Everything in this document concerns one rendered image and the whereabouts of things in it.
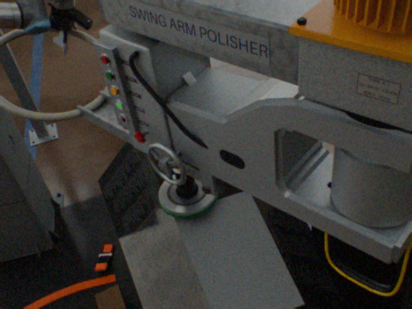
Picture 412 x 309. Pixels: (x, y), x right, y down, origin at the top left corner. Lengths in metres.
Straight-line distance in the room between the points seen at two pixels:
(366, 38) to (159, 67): 0.60
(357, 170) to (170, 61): 0.56
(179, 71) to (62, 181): 2.14
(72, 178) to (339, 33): 2.70
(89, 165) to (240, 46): 2.50
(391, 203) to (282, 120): 0.28
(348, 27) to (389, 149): 0.24
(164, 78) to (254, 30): 0.40
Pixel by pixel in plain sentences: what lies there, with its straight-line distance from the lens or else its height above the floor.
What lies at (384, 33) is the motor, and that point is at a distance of 0.81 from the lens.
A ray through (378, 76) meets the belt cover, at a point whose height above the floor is 1.68.
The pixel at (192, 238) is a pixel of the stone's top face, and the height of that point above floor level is 0.85.
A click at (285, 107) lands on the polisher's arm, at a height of 1.53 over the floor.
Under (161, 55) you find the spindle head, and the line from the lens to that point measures 1.23.
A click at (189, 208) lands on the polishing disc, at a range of 1.65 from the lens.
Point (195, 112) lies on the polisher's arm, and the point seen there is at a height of 1.41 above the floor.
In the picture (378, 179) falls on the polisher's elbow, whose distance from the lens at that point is 1.00.
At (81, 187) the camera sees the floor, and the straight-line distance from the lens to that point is 3.23.
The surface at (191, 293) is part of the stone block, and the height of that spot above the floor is 0.81.
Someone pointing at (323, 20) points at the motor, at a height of 1.74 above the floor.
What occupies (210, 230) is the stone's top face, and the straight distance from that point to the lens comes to 1.65.
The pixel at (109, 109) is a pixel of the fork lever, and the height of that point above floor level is 1.11.
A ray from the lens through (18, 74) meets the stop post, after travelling 3.48.
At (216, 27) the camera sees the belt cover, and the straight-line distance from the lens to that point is 0.99.
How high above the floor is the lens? 2.13
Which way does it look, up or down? 42 degrees down
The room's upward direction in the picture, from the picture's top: 9 degrees counter-clockwise
